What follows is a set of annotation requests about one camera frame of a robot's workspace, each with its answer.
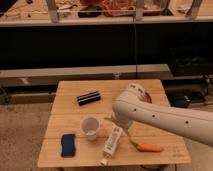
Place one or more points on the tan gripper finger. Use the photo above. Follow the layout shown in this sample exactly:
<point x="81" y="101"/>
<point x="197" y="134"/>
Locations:
<point x="127" y="133"/>

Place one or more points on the white squeeze bottle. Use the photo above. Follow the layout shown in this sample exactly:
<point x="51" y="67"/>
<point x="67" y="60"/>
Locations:
<point x="111" y="144"/>

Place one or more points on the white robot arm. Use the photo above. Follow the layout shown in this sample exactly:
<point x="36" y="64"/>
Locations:
<point x="131" y="106"/>

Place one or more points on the orange ceramic bowl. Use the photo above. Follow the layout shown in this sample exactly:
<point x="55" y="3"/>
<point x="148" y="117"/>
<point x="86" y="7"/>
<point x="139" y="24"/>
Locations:
<point x="147" y="98"/>

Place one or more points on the orange carrot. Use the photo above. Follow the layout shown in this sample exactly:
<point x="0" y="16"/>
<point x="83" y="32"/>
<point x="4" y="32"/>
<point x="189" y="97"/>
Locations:
<point x="142" y="147"/>

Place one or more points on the clear plastic cup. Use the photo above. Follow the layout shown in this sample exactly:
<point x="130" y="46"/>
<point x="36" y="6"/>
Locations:
<point x="89" y="127"/>

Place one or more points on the wooden table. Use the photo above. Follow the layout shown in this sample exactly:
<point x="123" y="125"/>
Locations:
<point x="66" y="117"/>

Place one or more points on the black striped box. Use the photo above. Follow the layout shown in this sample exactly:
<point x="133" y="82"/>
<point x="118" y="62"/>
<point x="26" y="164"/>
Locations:
<point x="88" y="98"/>

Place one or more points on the blue sponge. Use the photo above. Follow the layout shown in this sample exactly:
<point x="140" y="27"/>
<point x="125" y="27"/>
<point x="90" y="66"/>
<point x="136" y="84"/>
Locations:
<point x="68" y="145"/>

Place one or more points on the dark blue bag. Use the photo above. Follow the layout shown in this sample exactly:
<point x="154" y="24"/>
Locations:
<point x="179" y="100"/>

